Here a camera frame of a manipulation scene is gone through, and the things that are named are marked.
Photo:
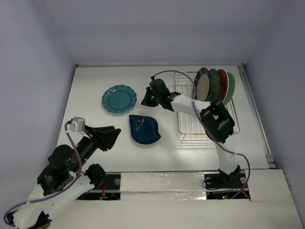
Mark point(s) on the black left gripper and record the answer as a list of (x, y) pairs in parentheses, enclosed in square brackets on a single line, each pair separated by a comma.
[(106, 135)]

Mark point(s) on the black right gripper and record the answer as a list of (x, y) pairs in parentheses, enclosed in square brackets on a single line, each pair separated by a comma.
[(151, 97)]

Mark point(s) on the dark blue leaf plate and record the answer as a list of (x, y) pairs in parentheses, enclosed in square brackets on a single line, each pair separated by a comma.
[(144, 129)]

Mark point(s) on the teal scalloped plate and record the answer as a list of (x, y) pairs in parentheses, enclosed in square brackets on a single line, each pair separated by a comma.
[(119, 99)]

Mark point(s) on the brown striped rim plate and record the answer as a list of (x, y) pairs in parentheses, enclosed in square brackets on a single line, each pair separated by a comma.
[(202, 84)]

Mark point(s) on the dark teal glazed plate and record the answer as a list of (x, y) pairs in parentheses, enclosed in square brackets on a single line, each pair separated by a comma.
[(214, 85)]

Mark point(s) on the red plate teal flower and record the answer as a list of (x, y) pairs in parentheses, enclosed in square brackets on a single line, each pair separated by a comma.
[(223, 84)]

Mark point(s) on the mint green flower plate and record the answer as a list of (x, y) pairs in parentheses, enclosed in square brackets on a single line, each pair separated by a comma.
[(231, 88)]

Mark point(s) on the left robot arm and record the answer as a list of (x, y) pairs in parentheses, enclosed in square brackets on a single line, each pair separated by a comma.
[(63, 179)]

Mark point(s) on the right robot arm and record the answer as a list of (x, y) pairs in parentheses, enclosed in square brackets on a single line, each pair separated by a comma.
[(213, 116)]

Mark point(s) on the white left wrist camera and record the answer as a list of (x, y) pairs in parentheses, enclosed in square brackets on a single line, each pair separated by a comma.
[(77, 126)]

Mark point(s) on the wire dish rack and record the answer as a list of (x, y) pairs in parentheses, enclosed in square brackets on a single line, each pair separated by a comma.
[(189, 125)]

